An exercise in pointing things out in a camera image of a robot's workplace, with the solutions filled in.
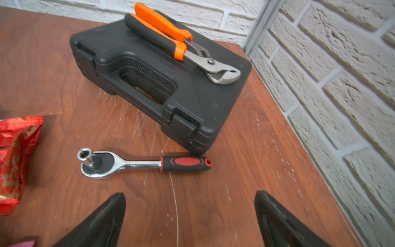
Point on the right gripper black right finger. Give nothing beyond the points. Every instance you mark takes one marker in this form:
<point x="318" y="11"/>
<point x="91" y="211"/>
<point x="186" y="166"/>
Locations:
<point x="279" y="227"/>

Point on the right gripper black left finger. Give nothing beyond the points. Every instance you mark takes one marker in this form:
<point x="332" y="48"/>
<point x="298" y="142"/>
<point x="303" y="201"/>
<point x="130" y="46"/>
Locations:
<point x="101" y="228"/>

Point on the pink tea bag with barcode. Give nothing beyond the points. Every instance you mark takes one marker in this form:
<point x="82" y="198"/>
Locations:
<point x="24" y="244"/>

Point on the black plastic tool case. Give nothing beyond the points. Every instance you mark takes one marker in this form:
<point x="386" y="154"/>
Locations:
<point x="190" y="109"/>

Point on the aluminium corner profile right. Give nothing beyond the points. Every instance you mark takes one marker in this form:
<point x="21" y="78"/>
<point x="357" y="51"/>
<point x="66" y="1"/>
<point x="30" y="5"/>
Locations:
<point x="262" y="24"/>

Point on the chrome ratchet wrench red handle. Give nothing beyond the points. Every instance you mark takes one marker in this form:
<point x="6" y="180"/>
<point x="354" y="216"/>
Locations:
<point x="102" y="164"/>

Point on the orange handled pliers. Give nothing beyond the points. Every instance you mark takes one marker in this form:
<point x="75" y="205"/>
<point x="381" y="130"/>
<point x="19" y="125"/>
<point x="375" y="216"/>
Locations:
<point x="179" y="42"/>

